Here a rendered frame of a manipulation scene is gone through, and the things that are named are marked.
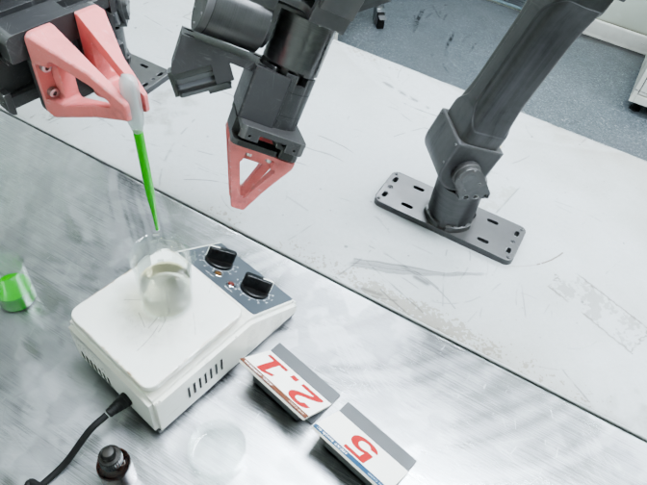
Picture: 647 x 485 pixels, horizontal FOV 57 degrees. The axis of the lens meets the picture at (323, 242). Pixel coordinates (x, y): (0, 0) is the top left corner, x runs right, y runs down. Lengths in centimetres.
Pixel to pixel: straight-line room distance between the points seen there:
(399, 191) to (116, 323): 43
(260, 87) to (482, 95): 25
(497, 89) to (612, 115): 225
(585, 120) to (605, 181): 183
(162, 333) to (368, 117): 53
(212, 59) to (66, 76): 15
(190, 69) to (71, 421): 36
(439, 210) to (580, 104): 216
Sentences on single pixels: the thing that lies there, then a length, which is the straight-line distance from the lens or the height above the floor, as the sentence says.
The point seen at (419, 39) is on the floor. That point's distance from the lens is 303.
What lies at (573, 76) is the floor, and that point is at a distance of 308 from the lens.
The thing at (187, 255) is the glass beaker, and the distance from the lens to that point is 56.
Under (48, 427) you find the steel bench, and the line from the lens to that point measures 66.
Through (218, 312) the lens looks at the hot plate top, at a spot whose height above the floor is 99.
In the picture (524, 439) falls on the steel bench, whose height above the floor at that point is 90.
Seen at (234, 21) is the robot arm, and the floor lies 121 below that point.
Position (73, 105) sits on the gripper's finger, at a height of 121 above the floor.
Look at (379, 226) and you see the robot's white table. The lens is 79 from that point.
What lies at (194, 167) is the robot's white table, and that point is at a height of 90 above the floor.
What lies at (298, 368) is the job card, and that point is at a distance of 65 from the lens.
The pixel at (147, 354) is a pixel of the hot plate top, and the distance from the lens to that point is 57.
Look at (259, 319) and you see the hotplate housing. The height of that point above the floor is 96.
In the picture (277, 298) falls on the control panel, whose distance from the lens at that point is 66.
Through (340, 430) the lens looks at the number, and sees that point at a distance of 61.
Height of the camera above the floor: 148
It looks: 49 degrees down
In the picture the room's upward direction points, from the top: 8 degrees clockwise
